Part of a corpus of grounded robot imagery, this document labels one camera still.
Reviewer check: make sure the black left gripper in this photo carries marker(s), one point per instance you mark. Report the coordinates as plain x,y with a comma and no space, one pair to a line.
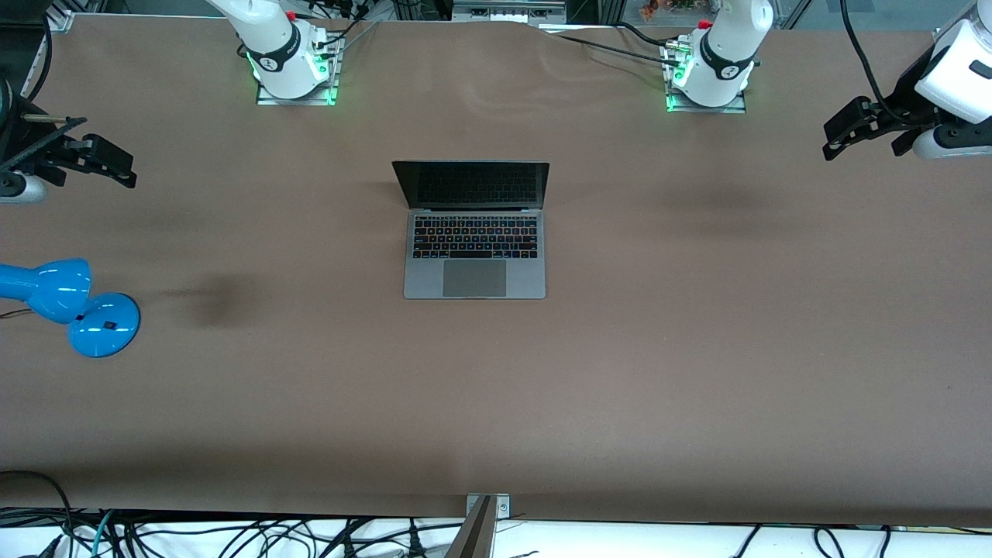
908,103

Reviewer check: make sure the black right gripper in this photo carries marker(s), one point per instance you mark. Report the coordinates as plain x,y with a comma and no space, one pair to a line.
17,145

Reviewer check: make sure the grey laptop computer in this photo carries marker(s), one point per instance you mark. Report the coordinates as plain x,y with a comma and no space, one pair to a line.
473,280

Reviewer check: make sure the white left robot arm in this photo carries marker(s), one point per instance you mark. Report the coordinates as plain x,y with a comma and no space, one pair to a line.
725,46

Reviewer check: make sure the aluminium corner profile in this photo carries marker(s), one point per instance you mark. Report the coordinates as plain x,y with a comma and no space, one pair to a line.
60,19

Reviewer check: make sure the blue desk lamp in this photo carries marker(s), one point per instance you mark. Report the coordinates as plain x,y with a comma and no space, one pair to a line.
101,325

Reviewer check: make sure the grey power strip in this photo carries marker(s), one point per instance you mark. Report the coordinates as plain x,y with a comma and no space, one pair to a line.
508,11

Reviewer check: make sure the white sheet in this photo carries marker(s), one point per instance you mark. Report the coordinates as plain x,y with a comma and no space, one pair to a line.
697,542

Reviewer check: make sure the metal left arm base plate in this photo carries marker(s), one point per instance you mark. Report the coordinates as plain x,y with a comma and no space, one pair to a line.
678,107

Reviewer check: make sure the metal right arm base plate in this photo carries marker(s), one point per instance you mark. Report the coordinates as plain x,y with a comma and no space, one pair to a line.
325,94

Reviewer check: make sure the brown camera mount post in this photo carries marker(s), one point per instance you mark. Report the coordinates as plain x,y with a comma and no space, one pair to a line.
480,535

